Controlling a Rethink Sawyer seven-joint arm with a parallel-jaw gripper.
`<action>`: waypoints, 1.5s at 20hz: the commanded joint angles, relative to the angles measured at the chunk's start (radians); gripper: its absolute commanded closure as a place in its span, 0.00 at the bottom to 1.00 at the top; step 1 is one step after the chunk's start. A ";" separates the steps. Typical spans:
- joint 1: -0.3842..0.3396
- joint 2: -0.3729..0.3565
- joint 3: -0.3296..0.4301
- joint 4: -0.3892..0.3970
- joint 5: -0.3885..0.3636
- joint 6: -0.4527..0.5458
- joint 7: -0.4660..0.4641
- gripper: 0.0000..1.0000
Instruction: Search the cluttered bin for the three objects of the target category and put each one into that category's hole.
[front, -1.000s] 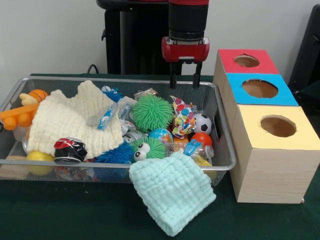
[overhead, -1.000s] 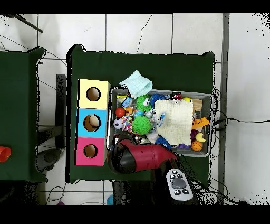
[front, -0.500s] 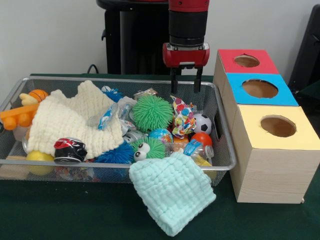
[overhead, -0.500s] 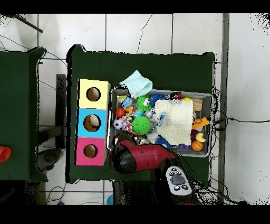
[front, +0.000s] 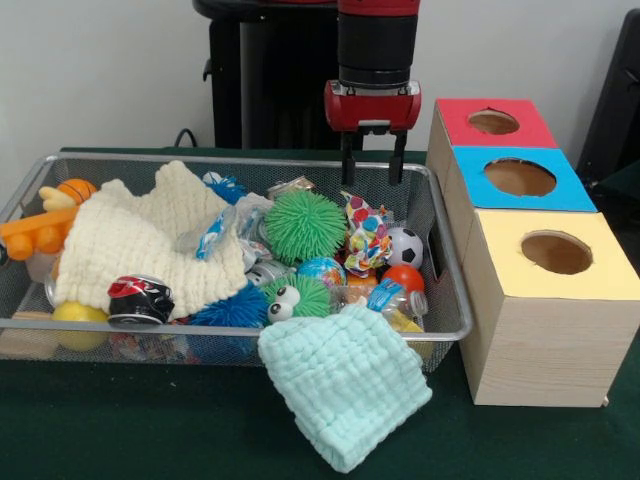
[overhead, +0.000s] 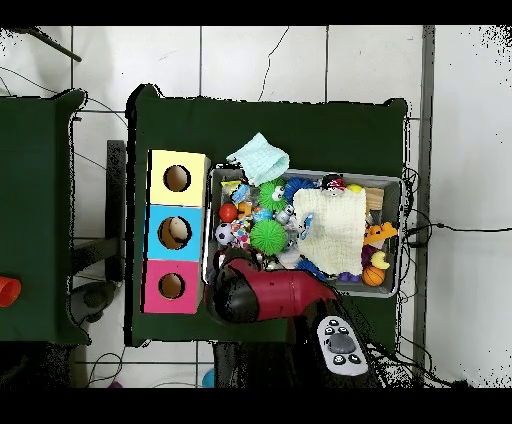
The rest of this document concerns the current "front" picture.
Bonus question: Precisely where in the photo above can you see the mint green waffle cloth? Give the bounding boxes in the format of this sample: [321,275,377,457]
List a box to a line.
[257,304,434,474]

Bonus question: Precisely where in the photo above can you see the dark green table cloth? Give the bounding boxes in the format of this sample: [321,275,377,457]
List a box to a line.
[0,146,640,480]
[597,159,640,241]

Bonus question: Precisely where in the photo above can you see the cream waffle cloth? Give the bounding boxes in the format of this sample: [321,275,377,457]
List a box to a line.
[53,159,250,319]

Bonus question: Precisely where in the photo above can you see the green spiky ball with eyes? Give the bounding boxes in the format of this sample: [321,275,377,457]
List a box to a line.
[262,273,332,325]

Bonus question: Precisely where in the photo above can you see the small soccer ball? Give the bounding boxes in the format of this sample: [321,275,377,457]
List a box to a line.
[386,227,425,270]

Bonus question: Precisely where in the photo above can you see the crushed black red can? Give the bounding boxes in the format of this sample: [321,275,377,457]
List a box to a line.
[108,273,177,329]

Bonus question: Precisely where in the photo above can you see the shallow clear mesh bin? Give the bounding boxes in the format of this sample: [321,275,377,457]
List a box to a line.
[0,153,474,374]

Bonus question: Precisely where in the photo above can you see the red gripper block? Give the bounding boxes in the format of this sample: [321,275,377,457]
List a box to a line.
[322,78,423,188]

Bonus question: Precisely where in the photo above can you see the orange plastic toy block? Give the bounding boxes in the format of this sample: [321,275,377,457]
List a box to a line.
[0,204,81,262]

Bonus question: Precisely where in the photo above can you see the small globe ball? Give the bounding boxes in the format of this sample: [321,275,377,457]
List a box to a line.
[297,257,348,289]

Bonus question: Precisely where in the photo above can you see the black upright panel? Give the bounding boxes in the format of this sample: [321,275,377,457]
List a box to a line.
[574,8,640,174]

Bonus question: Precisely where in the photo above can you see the multicolour polka dot cloth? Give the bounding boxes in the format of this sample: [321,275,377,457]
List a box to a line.
[341,191,395,279]

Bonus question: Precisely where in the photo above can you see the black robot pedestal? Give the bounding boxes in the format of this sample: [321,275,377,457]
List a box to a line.
[192,0,351,150]

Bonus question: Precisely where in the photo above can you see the orange ball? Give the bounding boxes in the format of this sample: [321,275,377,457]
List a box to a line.
[382,264,426,297]

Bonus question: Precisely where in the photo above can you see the wooden box with three holes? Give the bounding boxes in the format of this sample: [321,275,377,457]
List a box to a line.
[425,98,640,408]

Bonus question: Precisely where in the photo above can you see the small orange basketball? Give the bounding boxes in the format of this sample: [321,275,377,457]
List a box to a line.
[57,178,99,206]

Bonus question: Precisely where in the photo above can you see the green spiky rubber ball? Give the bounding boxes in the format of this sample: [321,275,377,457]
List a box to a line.
[263,191,349,266]

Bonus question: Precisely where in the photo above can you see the blue spiky rubber ball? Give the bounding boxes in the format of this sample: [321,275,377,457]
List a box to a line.
[188,284,270,329]

